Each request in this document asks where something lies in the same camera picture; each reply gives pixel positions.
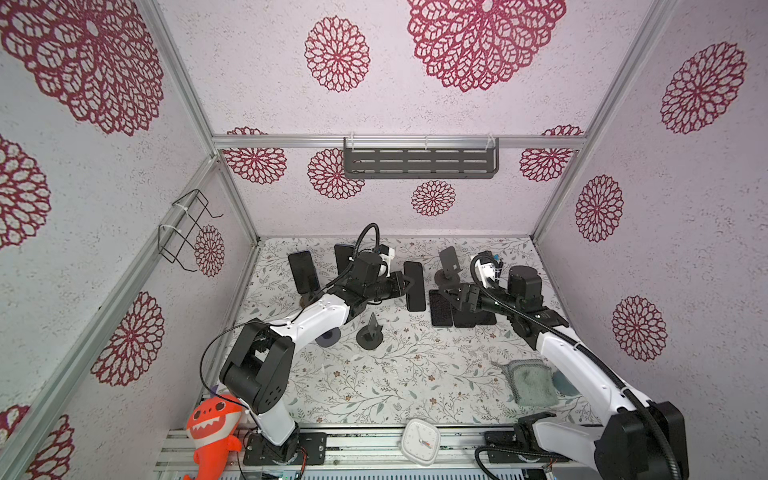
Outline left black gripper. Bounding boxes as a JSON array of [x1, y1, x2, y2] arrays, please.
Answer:
[[365, 270, 415, 302]]

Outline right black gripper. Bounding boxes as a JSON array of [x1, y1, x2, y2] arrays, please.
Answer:
[[439, 280, 519, 321]]

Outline black phone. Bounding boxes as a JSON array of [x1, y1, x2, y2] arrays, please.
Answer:
[[403, 261, 427, 312], [452, 311, 477, 328], [474, 311, 497, 326], [334, 243, 355, 275], [428, 289, 454, 328], [288, 250, 320, 295]]

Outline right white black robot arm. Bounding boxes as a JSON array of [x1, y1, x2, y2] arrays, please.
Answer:
[[435, 247, 690, 479]]

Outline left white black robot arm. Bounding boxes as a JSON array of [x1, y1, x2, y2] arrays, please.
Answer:
[[219, 223, 411, 464]]

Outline wood base stand right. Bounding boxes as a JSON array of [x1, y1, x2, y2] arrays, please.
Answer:
[[434, 246, 462, 289]]

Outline dark grey round stand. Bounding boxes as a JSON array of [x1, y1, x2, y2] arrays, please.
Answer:
[[356, 313, 383, 351]]

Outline purple grey round stand front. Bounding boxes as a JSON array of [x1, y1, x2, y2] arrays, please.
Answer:
[[315, 328, 341, 348]]

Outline teal ceramic cup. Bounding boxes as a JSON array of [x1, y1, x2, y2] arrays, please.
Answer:
[[552, 371, 580, 397]]

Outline white square clock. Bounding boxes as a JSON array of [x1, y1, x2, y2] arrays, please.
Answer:
[[400, 419, 441, 466]]

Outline red orange plush toy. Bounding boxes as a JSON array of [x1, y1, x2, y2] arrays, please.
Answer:
[[186, 395, 244, 480]]

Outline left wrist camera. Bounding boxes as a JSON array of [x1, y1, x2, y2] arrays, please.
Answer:
[[373, 244, 396, 277]]

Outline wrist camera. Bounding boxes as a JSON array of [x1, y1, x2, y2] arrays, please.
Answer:
[[474, 251, 503, 288], [373, 244, 396, 277]]

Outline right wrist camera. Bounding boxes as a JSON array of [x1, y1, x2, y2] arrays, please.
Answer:
[[474, 251, 503, 288]]

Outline dark grey wall shelf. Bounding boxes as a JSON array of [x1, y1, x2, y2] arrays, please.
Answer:
[[342, 137, 499, 180]]

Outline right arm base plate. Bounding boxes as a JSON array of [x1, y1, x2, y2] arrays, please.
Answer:
[[484, 430, 569, 464]]

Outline aluminium front rail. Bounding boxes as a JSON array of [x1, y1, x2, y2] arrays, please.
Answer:
[[154, 424, 660, 475]]

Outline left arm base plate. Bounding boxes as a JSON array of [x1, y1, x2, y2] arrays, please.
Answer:
[[243, 432, 328, 467]]

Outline black wire wall rack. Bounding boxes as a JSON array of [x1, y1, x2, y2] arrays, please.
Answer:
[[156, 189, 223, 273]]

